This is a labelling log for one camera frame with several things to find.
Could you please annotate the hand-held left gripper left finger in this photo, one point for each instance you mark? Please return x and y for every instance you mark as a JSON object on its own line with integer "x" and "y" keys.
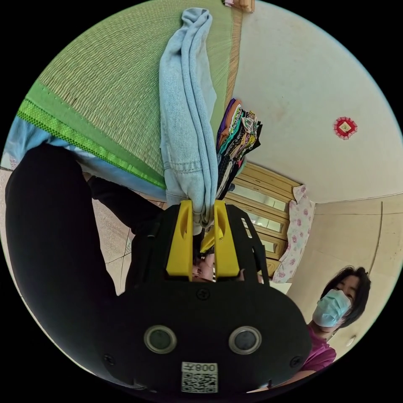
{"x": 180, "y": 242}

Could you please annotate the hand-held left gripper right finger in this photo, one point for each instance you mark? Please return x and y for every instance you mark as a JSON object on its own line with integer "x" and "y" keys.
{"x": 225, "y": 248}

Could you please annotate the light blue jeans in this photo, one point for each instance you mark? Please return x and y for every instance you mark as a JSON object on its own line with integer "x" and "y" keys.
{"x": 184, "y": 126}

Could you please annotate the wooden cupboard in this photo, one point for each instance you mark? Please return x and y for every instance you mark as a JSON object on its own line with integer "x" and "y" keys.
{"x": 267, "y": 201}

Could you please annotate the floral cloth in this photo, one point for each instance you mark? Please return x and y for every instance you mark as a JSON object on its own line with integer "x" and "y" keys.
{"x": 297, "y": 226}

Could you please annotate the pile of clothes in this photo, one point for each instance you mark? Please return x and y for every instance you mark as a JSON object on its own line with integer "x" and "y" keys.
{"x": 240, "y": 135}

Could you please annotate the bed with green woven mat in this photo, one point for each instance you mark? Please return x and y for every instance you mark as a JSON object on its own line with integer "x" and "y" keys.
{"x": 104, "y": 94}

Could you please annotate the red wall ornament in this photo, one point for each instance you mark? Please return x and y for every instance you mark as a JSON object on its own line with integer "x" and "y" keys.
{"x": 345, "y": 127}

